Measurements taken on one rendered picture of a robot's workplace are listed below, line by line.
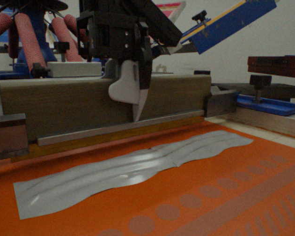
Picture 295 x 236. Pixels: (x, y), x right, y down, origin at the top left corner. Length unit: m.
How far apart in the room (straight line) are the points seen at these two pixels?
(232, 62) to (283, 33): 0.55
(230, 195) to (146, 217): 0.09
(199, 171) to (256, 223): 0.10
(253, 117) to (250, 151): 0.15
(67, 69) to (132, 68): 0.29
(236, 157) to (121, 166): 0.17
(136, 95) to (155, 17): 0.12
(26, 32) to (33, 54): 0.12
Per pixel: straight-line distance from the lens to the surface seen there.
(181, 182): 0.27
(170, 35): 0.37
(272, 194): 0.28
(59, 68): 0.59
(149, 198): 0.24
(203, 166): 0.31
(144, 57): 0.31
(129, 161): 0.30
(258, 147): 0.40
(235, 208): 0.24
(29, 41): 0.84
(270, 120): 0.50
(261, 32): 2.53
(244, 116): 0.52
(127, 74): 0.32
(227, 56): 2.71
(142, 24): 0.33
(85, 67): 0.61
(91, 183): 0.26
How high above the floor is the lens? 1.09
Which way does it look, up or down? 15 degrees down
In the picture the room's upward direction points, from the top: 1 degrees clockwise
